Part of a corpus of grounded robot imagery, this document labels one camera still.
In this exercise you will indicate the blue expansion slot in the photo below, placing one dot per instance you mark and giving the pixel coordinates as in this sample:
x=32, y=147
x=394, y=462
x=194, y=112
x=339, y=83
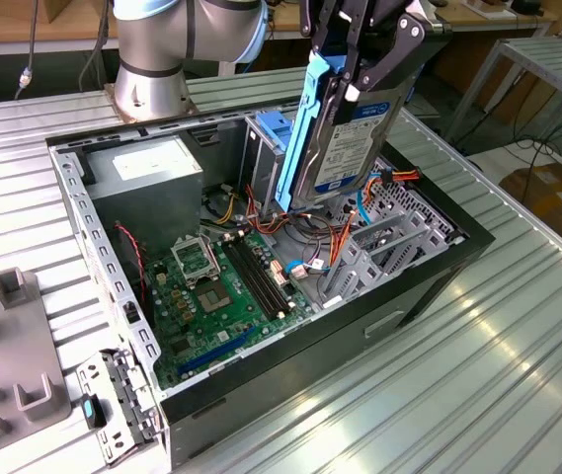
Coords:
x=216, y=353

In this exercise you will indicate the metal optical drive cage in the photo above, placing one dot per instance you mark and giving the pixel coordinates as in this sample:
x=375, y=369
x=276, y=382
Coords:
x=261, y=168

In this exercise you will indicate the blue plastic drive latch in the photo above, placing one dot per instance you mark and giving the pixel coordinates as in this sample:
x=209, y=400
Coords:
x=273, y=128

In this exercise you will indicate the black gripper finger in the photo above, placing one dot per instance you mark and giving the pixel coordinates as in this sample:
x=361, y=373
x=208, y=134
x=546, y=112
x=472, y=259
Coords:
x=359, y=44
x=327, y=24

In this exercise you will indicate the metal slot bracket cover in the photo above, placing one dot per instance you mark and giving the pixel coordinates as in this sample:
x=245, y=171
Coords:
x=94, y=375

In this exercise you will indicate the black open PC case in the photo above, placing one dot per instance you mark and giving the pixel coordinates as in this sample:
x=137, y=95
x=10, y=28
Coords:
x=310, y=355

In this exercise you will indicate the metal disk bay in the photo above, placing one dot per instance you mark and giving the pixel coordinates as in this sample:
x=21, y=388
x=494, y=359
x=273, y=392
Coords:
x=354, y=254

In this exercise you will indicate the green motherboard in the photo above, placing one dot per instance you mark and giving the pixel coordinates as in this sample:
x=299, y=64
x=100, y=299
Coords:
x=231, y=326

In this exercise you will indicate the wooden desk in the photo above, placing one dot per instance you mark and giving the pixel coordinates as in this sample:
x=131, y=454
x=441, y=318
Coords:
x=507, y=23

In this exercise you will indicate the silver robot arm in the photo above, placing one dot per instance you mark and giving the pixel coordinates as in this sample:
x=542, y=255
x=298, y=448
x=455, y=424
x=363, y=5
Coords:
x=147, y=49

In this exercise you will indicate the large brown cardboard box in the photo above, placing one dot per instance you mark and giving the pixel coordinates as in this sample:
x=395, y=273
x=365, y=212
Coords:
x=557, y=207

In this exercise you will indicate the hard disk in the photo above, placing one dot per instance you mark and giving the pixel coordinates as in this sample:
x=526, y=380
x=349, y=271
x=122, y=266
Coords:
x=349, y=158

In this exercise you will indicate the black desk device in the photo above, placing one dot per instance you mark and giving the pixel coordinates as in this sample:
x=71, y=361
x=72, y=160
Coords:
x=527, y=6

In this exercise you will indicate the black blue release latch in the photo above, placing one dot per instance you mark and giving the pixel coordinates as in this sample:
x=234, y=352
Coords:
x=94, y=412

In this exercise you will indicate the wooden block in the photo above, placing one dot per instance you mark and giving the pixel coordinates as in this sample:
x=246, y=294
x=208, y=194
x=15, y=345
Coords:
x=488, y=7

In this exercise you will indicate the CPU socket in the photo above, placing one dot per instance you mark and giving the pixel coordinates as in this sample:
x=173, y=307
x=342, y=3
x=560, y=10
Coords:
x=214, y=297

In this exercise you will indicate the grey power supply unit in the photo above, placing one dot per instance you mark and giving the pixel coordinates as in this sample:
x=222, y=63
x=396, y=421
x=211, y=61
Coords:
x=147, y=197

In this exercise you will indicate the grey parts rack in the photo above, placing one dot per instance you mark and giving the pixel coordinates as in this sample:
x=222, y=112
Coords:
x=9, y=345

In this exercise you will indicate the metal slat side table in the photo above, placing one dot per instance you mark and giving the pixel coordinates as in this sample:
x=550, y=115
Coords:
x=557, y=64

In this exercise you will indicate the black RAM slot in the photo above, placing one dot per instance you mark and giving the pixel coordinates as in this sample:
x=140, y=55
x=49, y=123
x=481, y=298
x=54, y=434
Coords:
x=246, y=276
x=270, y=276
x=262, y=276
x=254, y=276

